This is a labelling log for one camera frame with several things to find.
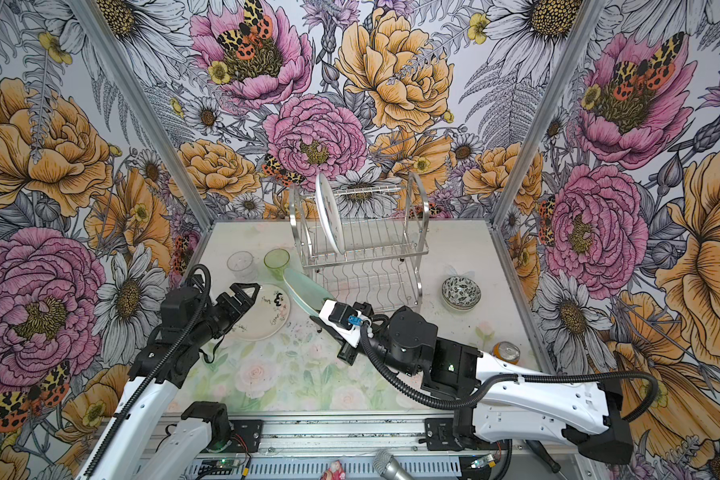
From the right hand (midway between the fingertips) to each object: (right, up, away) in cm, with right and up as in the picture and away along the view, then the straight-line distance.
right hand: (317, 322), depth 56 cm
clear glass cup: (-34, +7, +48) cm, 59 cm away
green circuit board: (-26, -38, +15) cm, 48 cm away
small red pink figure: (+2, -36, +11) cm, 38 cm away
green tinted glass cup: (-21, +10, +42) cm, 48 cm away
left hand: (-20, -1, +20) cm, 28 cm away
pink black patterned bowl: (+39, -1, +40) cm, 56 cm away
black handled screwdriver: (+49, -33, +15) cm, 62 cm away
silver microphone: (+14, -35, +11) cm, 39 cm away
